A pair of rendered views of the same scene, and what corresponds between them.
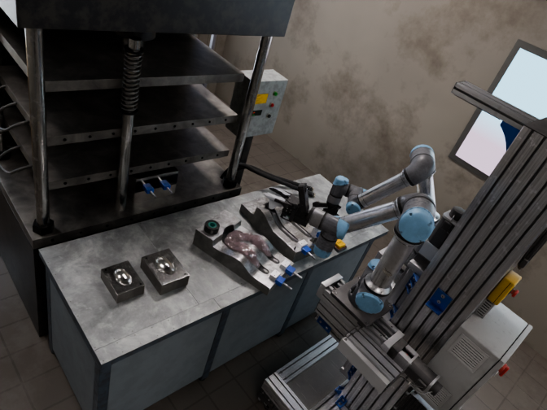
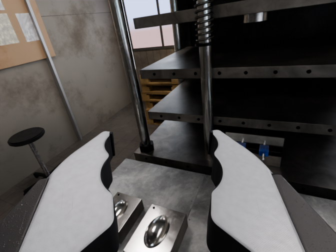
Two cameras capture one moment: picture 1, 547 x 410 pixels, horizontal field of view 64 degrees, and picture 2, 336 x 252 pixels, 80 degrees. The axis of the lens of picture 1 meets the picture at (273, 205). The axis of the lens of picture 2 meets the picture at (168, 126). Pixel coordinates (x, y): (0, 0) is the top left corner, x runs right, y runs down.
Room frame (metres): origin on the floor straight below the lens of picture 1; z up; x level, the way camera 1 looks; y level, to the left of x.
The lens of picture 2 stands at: (1.47, -0.07, 1.52)
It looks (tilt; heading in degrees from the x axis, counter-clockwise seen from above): 28 degrees down; 81
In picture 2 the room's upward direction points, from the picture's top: 9 degrees counter-clockwise
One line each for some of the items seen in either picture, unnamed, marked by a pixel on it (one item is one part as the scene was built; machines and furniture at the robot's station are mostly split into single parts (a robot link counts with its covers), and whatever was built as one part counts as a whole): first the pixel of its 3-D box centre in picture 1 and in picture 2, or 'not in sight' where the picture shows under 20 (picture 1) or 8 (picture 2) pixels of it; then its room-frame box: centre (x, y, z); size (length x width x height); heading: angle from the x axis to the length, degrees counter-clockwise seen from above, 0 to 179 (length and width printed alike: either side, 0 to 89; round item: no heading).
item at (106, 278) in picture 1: (122, 281); (119, 215); (1.32, 0.54, 0.83); 0.17 x 0.13 x 0.06; 52
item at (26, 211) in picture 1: (121, 173); (247, 134); (2.18, 0.97, 0.76); 1.30 x 0.84 x 0.06; 142
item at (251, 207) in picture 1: (282, 222); not in sight; (2.10, -0.09, 0.87); 0.50 x 0.26 x 0.14; 52
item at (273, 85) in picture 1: (238, 169); not in sight; (2.70, 0.33, 0.74); 0.30 x 0.22 x 1.47; 142
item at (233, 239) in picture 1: (247, 243); not in sight; (1.77, 0.06, 0.90); 0.26 x 0.18 x 0.08; 69
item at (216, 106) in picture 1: (124, 95); (253, 55); (2.21, 1.01, 1.27); 1.10 x 0.74 x 0.05; 142
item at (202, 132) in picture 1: (120, 133); (251, 96); (2.21, 1.01, 1.02); 1.10 x 0.74 x 0.05; 142
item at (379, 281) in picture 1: (392, 259); not in sight; (1.37, -0.52, 1.41); 0.15 x 0.12 x 0.55; 169
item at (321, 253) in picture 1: (326, 242); not in sight; (1.44, -0.26, 1.34); 0.11 x 0.08 x 0.11; 169
